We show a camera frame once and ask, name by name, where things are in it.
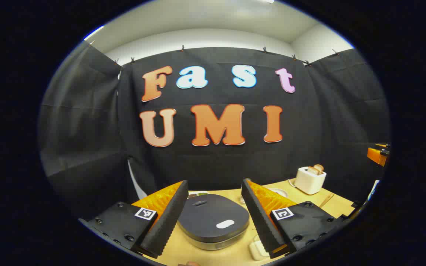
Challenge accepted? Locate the clear rice container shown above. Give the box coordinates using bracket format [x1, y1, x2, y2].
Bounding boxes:
[249, 240, 270, 261]

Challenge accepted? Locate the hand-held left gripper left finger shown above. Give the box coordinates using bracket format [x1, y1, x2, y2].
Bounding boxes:
[79, 180, 189, 259]

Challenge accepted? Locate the ceiling light panel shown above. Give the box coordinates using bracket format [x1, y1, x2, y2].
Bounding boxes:
[84, 26, 104, 41]

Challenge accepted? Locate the dark grey rice cooker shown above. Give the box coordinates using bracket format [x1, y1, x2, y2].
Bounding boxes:
[177, 194, 250, 251]

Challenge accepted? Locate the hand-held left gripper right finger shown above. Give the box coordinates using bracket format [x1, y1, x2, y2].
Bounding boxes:
[241, 179, 346, 259]

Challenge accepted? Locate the black backdrop cloth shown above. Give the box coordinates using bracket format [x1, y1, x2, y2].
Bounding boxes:
[38, 41, 391, 222]

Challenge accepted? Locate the white toaster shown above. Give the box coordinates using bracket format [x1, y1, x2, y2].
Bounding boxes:
[294, 166, 327, 195]

